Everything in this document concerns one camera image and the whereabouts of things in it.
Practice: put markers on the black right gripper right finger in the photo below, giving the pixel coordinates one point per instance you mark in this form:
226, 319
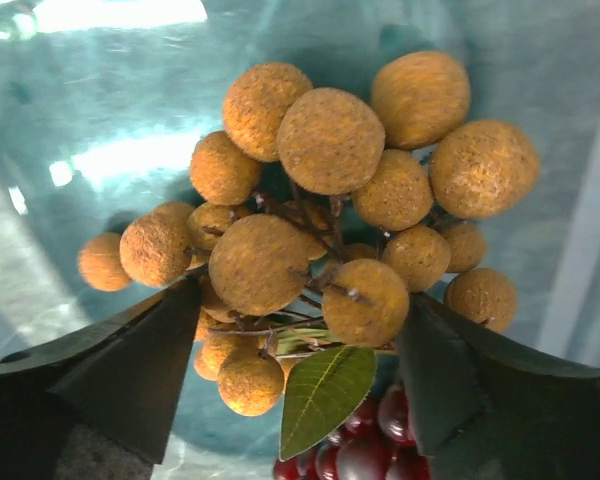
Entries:
485, 407

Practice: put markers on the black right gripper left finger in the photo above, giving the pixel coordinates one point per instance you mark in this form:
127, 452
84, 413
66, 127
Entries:
99, 403

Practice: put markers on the dark red fake grapes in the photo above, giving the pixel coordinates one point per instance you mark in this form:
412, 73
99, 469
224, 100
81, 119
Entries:
375, 442

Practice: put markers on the fake longan bunch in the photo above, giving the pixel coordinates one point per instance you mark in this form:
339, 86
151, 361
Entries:
324, 220

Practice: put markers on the teal plastic tray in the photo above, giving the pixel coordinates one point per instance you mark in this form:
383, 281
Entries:
102, 102

